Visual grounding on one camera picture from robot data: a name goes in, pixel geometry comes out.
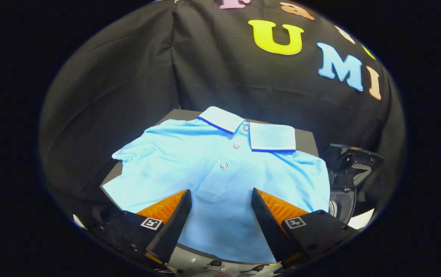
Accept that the black backdrop cloth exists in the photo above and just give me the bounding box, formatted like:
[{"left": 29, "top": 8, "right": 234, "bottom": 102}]
[{"left": 39, "top": 0, "right": 406, "bottom": 231}]

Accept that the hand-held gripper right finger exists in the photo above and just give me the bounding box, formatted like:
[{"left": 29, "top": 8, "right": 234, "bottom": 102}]
[{"left": 251, "top": 188, "right": 359, "bottom": 267}]

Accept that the white floor sheet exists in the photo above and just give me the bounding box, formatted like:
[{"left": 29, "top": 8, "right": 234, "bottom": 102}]
[{"left": 347, "top": 208, "right": 375, "bottom": 230}]

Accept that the dark grey cabinet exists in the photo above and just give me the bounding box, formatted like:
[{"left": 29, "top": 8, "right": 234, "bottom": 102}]
[{"left": 99, "top": 109, "right": 319, "bottom": 216}]

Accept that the light blue polo shirt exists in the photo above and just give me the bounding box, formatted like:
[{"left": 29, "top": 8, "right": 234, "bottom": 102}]
[{"left": 102, "top": 106, "right": 331, "bottom": 264}]

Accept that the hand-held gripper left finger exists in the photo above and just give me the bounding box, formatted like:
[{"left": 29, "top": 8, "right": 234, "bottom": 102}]
[{"left": 90, "top": 189, "right": 192, "bottom": 267}]

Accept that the dark glass washing machine lid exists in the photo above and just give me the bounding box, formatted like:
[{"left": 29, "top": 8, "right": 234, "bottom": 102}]
[{"left": 323, "top": 143, "right": 385, "bottom": 190}]

